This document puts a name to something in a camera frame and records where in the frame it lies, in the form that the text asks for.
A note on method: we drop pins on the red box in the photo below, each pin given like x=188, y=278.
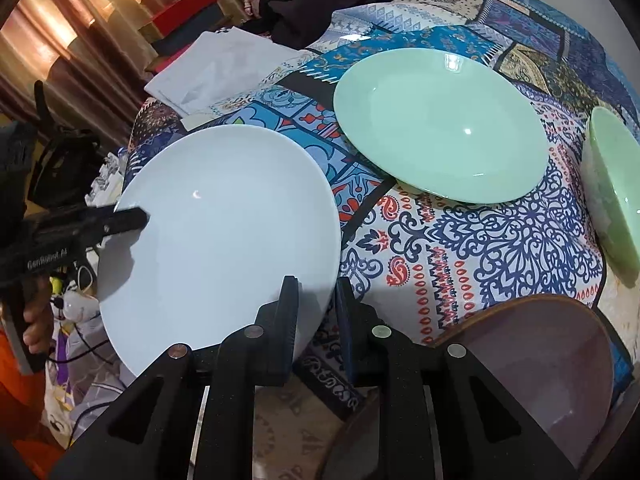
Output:
x=185, y=10

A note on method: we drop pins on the green bowl with patterned outside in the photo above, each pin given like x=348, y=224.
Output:
x=620, y=175

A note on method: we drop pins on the green plate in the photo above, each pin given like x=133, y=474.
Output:
x=440, y=125

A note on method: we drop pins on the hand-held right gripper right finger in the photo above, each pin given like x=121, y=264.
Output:
x=345, y=312

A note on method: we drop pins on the blue patchwork blanket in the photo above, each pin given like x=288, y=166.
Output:
x=475, y=250

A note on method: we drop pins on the white printed bedsheet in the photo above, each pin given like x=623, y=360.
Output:
x=90, y=385

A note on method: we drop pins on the white plate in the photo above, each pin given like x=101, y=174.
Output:
x=215, y=240

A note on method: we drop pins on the person's left hand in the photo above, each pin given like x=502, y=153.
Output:
x=39, y=320

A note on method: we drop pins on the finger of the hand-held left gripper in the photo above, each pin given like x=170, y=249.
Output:
x=125, y=220

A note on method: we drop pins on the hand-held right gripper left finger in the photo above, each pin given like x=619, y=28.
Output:
x=287, y=312

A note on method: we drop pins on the dark clothing pile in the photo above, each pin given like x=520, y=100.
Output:
x=310, y=0

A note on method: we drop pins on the pink curtain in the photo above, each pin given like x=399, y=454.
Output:
x=75, y=35

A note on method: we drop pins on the orange clothing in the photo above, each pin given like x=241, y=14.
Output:
x=25, y=410

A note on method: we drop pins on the dark grey box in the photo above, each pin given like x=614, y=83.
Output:
x=195, y=35

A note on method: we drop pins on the white folded cloth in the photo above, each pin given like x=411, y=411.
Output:
x=215, y=70

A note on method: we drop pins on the black bag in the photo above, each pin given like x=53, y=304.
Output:
x=65, y=165

